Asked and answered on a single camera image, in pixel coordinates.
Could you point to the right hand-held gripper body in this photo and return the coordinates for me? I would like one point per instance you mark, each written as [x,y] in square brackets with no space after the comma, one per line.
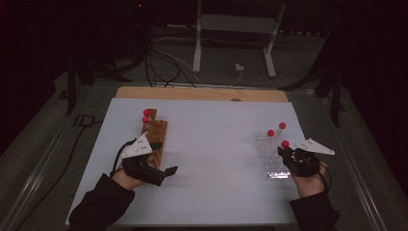
[304,163]

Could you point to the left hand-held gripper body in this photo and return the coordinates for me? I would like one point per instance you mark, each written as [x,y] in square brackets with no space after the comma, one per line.
[139,149]

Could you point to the red-capped clear test tube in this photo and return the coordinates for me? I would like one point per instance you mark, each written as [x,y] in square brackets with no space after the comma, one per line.
[271,133]
[146,112]
[282,125]
[285,144]
[145,119]

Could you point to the wooden test tube rack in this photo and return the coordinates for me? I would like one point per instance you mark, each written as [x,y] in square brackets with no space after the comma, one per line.
[158,128]

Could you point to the person's right hand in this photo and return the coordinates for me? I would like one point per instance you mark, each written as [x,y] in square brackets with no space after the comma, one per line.
[309,186]

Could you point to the person's left hand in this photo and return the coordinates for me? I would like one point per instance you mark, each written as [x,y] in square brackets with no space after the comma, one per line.
[126,181]

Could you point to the white table mat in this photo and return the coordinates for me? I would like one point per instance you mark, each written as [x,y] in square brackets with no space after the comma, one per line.
[208,160]

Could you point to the black stand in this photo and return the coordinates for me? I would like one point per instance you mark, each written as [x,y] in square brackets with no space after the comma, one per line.
[71,93]
[336,102]

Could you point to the white plug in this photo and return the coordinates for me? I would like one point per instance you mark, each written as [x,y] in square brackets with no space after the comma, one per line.
[239,67]

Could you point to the grey metal stand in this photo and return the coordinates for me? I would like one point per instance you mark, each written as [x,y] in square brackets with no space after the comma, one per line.
[237,23]

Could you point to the aluminium rail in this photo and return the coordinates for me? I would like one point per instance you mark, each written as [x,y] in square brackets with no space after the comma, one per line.
[224,86]
[352,166]
[32,179]

